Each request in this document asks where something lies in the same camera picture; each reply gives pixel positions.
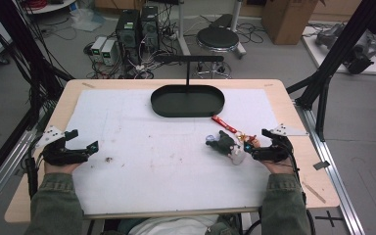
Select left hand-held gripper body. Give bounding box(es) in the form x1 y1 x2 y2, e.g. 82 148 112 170
34 124 91 166

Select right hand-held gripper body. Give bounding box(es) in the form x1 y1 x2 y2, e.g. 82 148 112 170
252 122 309 164

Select plush toy keychain red strap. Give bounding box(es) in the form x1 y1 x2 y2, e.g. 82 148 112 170
205 115 259 166

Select person's left hand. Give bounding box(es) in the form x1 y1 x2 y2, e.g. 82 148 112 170
43 162 83 175

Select person's right hand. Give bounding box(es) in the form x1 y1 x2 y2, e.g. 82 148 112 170
261 157 296 175

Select grey tape piece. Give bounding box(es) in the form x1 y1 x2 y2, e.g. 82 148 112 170
312 160 331 171

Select thin wooden stick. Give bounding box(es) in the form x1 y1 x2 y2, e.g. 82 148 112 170
301 181 327 205

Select white table mat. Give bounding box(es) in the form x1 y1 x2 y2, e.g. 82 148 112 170
65 88 279 216

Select black oval tray hanger stand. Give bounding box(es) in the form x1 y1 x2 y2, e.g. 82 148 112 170
150 54 226 118

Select white power supply box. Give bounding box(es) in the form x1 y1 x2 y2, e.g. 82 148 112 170
100 39 118 67
90 35 108 63

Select white desk leg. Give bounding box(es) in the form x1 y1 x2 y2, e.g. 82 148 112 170
175 0 192 57
229 0 248 60

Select black round stool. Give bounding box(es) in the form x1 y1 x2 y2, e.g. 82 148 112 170
195 25 241 80

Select person's white clothing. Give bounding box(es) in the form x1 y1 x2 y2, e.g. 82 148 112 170
117 213 220 235

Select cardboard box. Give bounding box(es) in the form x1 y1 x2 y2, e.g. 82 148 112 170
260 0 320 46

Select large black computer tower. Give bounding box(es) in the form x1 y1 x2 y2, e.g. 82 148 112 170
115 9 142 66

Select clear plastic bag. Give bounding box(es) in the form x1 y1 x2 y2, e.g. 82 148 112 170
69 7 106 32

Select grey black machine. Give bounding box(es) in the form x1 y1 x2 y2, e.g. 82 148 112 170
314 22 376 75

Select white round table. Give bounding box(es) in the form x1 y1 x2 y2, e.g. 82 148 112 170
22 0 78 15

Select small black computer tower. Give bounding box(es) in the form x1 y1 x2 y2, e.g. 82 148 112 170
139 5 161 51

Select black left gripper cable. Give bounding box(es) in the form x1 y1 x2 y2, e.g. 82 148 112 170
23 146 42 201

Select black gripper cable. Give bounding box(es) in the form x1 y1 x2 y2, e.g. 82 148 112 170
288 143 317 235
23 146 42 201

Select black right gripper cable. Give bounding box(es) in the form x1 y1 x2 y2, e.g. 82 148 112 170
288 143 317 235

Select aluminium rail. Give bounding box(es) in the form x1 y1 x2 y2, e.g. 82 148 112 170
0 128 48 216
292 99 367 235

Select black frame strut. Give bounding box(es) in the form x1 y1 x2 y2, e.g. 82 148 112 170
0 0 76 101
286 0 376 142

